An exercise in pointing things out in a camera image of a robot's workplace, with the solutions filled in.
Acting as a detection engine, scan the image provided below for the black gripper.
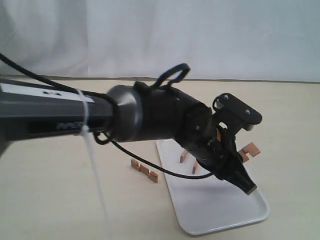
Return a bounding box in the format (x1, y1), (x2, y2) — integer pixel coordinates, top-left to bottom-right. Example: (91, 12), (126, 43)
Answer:
(179, 122), (257, 195)

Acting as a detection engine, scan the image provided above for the wooden notched bar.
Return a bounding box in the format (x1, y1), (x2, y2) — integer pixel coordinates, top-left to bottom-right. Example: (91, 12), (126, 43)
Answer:
(192, 162), (199, 175)
(238, 142), (261, 164)
(130, 158), (159, 183)
(179, 150), (189, 163)

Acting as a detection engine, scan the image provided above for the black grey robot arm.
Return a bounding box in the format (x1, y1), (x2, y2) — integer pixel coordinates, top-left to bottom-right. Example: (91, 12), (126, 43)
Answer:
(0, 79), (262, 194)

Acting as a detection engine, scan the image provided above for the white plastic tray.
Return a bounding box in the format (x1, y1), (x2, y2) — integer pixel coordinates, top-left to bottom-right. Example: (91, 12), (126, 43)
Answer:
(155, 138), (271, 238)

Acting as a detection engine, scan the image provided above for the white backdrop cloth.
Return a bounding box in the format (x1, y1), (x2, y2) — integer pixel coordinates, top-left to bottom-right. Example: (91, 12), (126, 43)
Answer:
(0, 0), (320, 82)

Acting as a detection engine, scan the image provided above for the white zip tie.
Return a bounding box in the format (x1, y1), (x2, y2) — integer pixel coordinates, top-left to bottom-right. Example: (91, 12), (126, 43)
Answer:
(76, 88), (113, 240)

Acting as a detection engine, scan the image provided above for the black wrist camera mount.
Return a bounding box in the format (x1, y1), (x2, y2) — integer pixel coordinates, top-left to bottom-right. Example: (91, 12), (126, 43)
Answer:
(212, 93), (263, 134)

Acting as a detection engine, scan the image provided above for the black cable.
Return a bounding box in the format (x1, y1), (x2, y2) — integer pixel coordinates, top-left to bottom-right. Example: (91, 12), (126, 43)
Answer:
(0, 52), (216, 180)

